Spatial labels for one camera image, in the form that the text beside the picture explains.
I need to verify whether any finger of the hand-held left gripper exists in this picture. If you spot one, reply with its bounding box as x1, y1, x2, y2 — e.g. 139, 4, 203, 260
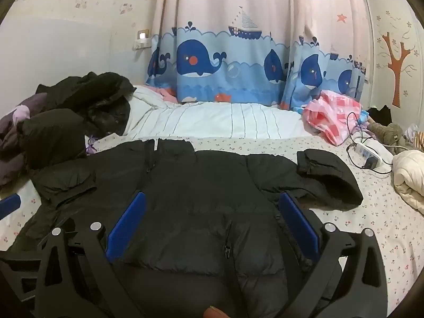
0, 195, 21, 221
0, 249, 44, 305

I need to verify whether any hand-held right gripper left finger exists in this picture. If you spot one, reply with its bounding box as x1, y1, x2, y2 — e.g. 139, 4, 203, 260
35, 191, 147, 318

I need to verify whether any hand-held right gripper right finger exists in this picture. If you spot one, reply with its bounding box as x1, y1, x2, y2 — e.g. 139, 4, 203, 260
279, 192, 388, 318

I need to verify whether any black puffer jacket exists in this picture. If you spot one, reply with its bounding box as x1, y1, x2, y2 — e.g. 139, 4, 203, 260
13, 138, 364, 318

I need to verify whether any person's right hand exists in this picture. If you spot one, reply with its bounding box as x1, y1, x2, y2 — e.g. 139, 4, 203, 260
204, 306, 229, 318

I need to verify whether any purple two-tone jacket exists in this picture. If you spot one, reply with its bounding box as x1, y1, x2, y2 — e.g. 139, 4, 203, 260
0, 92, 50, 186

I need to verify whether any cherry print bed sheet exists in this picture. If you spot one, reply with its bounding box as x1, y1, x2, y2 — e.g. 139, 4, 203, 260
0, 132, 424, 305

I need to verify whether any purple ribbon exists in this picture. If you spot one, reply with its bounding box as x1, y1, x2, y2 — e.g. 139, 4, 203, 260
85, 134, 100, 154

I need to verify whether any pink checked cloth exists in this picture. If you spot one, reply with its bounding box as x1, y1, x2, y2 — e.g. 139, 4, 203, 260
303, 89, 365, 146

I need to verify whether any cream blanket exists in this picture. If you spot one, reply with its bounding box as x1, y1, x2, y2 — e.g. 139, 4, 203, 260
392, 150, 424, 214

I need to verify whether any olive plush toy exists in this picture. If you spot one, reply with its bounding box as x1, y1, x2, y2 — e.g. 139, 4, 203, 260
366, 122, 409, 154

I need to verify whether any crumpled black jacket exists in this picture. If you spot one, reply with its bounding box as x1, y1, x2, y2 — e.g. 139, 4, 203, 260
18, 71, 136, 169

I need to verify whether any white striped duvet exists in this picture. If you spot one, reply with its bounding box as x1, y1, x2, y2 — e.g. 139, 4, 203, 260
124, 85, 320, 140

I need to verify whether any small black cloth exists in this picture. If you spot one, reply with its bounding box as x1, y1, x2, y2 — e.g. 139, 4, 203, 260
366, 105, 393, 125

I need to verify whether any small pink cloth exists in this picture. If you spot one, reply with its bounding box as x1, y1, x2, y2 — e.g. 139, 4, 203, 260
144, 84, 179, 101

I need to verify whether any whale print curtain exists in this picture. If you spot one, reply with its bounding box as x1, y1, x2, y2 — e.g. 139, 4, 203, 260
144, 0, 368, 111

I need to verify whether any white power strip with cable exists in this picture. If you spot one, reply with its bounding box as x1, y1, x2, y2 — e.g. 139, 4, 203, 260
346, 111, 393, 174

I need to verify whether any brown tree wall sticker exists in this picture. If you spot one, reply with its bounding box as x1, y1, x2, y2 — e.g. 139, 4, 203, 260
381, 31, 413, 108

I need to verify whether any white wall socket light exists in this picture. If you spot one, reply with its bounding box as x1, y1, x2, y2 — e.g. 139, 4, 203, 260
132, 28, 151, 50

